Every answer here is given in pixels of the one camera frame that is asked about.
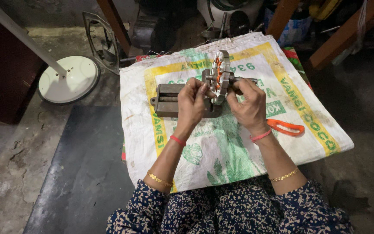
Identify person's right hand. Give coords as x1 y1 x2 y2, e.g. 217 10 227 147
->
226 77 271 138

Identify person's left hand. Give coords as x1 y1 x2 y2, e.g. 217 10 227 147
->
173 77 216 143

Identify metal stator with copper windings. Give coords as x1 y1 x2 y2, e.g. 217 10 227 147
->
205 50 258 105

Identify grey metal bench vise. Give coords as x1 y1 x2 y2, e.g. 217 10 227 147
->
150 69 230 119

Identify pink thread wrist band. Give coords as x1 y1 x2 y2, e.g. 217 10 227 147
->
250 128 273 145

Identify red thread wrist band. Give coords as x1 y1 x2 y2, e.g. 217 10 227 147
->
169 135 187 147

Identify white woven printed sack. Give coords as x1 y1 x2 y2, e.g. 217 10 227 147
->
119 32 355 194

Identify gold bangle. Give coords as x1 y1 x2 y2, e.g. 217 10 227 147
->
268 167 300 183
147 169 174 188

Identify dark metal motor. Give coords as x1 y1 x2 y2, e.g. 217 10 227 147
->
131 0 182 54

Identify blue printed bag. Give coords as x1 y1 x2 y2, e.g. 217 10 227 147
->
264 8 313 48

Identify brown wooden leg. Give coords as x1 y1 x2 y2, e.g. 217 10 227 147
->
266 0 297 41
96 0 132 56

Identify white round appliance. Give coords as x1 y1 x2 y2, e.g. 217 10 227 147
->
196 0 266 36

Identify dark floral dress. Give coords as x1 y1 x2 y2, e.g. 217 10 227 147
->
106 177 355 234

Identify brown wooden beam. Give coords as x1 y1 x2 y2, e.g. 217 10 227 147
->
308 0 374 71

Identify yellow object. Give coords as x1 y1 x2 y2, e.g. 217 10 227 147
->
308 0 344 22

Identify dark floor mat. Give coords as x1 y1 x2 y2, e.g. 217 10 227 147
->
23 105 136 234

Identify white stand with round base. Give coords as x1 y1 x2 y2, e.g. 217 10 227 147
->
0 0 101 105

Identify dark brown cabinet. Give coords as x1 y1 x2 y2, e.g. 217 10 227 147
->
0 6 45 125

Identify orange-handled scissors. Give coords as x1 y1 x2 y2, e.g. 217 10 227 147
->
266 119 305 137

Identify metal iron-shaped frame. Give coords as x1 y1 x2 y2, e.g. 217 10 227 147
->
82 11 121 76

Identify white hanging cord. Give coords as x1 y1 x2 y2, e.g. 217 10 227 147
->
332 0 370 65

